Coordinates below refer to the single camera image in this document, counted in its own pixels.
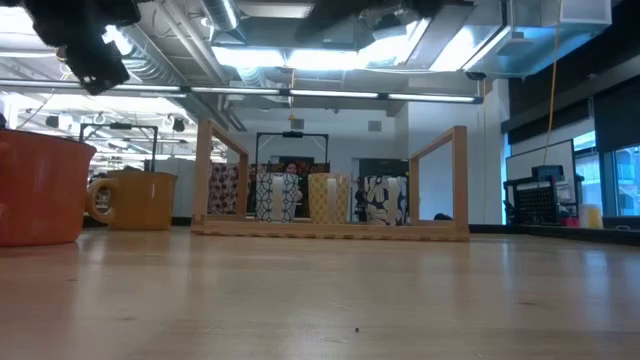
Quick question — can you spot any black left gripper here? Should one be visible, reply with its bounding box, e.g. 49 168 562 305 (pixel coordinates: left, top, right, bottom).
22 0 142 96

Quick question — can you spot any orange mug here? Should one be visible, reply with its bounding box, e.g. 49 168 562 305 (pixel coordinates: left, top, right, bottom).
0 128 97 248

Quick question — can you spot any mustard yellow mug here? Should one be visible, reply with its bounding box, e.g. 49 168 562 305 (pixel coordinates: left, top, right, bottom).
85 169 179 231

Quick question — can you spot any blue white geometric mug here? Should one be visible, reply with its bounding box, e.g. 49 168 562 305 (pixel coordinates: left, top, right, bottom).
255 172 300 224

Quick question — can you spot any yellow patterned mug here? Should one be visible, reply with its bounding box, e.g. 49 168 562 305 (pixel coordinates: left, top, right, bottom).
307 172 352 225

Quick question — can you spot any person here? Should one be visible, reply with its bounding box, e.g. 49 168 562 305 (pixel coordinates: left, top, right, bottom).
282 160 307 219

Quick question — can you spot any long ceiling light fixture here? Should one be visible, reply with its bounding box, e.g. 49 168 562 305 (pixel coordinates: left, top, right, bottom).
0 78 484 105

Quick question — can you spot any wooden mug rack tray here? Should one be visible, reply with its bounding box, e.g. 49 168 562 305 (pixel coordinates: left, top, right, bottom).
190 119 471 243

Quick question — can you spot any navy floral mug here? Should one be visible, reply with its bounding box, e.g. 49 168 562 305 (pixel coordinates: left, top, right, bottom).
363 174 410 226

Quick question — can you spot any whiteboard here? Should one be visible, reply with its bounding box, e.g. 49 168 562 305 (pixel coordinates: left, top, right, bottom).
505 138 576 187

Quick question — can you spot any black perforated crate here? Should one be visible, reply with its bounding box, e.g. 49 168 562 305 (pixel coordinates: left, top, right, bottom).
502 164 585 226

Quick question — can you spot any yellow container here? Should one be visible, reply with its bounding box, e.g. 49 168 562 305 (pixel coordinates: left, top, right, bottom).
578 203 604 230

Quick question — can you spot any black gantry frame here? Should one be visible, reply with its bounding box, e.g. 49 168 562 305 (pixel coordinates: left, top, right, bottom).
255 130 330 167
78 121 160 172

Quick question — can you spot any silver ventilation duct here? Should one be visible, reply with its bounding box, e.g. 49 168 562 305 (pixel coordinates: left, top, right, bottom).
199 0 242 32

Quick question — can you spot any yellow hanging cord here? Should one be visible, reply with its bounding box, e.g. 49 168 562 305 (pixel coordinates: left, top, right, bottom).
543 0 561 152

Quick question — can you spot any black aluminium table frame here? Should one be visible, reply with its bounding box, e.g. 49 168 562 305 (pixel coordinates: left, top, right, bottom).
82 213 640 247

